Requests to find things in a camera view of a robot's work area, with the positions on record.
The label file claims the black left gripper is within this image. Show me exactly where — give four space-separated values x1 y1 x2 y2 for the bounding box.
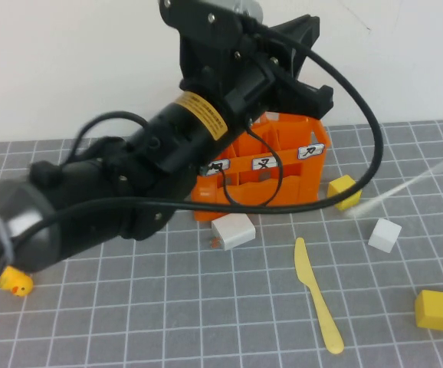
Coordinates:
158 0 334 127

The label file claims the white plastic knife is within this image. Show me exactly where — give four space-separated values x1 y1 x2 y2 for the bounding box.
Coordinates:
346 159 443 219

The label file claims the orange plastic cutlery crate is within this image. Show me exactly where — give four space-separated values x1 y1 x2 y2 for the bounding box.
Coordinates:
190 110 332 223

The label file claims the white paper label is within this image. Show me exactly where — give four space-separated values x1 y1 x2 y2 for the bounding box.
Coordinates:
202 159 231 177
251 156 280 172
297 143 326 160

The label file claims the yellow warning sticker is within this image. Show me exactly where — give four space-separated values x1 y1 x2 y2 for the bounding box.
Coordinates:
177 91 229 142

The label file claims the yellow cube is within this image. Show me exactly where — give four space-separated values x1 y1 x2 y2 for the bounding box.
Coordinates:
327 175 363 211
414 289 443 331

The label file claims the white power adapter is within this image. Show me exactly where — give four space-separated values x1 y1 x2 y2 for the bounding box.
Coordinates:
211 213 257 251

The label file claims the white cube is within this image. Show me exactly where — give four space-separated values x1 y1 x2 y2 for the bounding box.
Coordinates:
367 218 402 254

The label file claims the yellow plastic knife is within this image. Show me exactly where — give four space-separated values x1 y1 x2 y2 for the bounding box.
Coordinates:
293 237 344 354

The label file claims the gray grid mat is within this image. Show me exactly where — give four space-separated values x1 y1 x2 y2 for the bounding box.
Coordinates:
0 118 443 368

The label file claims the yellow rubber duck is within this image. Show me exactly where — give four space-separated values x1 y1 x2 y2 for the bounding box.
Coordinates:
0 266 34 298

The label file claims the thick black cable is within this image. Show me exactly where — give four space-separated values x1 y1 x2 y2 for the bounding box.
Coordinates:
0 22 384 356

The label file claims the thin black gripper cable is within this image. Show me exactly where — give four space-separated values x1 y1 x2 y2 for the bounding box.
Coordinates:
220 117 284 209

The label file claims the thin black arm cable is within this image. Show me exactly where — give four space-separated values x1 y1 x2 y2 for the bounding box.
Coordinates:
67 110 150 162

